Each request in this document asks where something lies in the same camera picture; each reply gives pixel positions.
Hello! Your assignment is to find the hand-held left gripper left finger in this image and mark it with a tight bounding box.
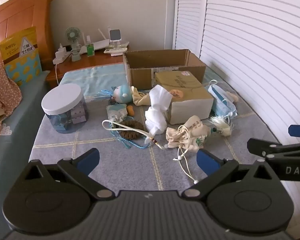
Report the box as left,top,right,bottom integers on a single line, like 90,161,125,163
20,148,115,202

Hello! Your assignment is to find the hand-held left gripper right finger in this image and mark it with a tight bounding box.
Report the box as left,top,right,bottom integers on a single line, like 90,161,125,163
181,149,278,200

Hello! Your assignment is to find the beige drawstring pouch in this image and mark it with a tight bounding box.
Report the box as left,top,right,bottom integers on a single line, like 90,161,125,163
166,115,212,183

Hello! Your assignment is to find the blue face mask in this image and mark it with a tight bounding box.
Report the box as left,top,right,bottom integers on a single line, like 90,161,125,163
207,79,234,105
212,97,238,117

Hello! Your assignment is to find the white cloth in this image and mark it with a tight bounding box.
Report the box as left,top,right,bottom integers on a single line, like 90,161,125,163
144,84,174,145

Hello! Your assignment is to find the cardboard box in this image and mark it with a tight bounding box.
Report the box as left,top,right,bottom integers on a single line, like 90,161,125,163
122,49,207,90

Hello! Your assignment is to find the white tassel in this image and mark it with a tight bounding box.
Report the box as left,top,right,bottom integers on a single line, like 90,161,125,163
210,116,234,137

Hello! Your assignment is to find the grey plaid blanket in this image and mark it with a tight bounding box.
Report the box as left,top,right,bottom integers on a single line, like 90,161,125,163
29,80,283,198

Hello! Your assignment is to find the brown scrunchie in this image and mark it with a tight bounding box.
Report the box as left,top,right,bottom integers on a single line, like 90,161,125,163
117,120,145,141

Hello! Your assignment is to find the small floral pouch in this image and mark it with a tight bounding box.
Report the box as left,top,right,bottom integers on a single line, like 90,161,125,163
106,104,127,123

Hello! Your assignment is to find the cream scrunchie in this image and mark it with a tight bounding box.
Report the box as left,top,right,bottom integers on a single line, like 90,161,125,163
226,91,239,103

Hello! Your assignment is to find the olive tissue pack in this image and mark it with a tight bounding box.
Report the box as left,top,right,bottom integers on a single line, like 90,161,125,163
154,70,214,125

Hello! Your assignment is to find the clear jar with white lid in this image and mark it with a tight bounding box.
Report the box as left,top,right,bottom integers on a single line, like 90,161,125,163
41,83,88,133

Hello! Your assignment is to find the blue doll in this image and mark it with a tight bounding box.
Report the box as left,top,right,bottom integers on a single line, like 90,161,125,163
97,84,133,104

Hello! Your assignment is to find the pale yellow cloth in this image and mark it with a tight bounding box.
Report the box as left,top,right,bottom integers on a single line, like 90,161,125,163
131,86,153,107

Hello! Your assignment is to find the teal towel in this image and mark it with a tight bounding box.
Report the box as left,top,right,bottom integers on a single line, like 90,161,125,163
61,64,220,103

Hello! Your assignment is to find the blue-grey bed sheet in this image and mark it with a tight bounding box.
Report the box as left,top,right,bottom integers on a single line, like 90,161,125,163
0,70,63,230

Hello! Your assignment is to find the wooden nightstand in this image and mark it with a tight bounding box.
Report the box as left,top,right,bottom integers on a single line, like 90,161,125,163
46,47,130,89

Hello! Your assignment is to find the white louvered door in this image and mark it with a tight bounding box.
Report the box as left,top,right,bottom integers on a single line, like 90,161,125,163
172,0,208,55
204,0,300,240

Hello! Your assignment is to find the white power strip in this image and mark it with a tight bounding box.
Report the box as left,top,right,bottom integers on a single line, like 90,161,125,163
52,55,74,65

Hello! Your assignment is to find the brown floral cloth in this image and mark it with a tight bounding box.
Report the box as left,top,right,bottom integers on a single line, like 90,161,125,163
0,60,23,150

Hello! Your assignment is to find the white charger plug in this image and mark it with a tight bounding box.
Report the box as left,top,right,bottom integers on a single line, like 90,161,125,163
55,44,69,58

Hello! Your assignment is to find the yellow snack bag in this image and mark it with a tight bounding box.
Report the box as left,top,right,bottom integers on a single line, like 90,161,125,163
0,26,43,88

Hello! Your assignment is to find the small green desk fan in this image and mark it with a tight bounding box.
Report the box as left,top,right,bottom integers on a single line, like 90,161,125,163
64,27,82,62

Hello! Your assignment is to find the phone on white stand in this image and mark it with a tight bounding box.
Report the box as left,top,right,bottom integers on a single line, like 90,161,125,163
104,25,129,57

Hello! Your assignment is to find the wooden headboard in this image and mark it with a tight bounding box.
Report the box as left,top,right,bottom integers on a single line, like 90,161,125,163
0,0,55,70

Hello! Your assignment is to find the white cord lanyard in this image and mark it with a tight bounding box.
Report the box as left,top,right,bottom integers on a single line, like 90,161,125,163
102,119,168,149

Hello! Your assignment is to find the white power cable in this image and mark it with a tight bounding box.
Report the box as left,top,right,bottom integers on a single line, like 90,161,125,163
54,62,61,87

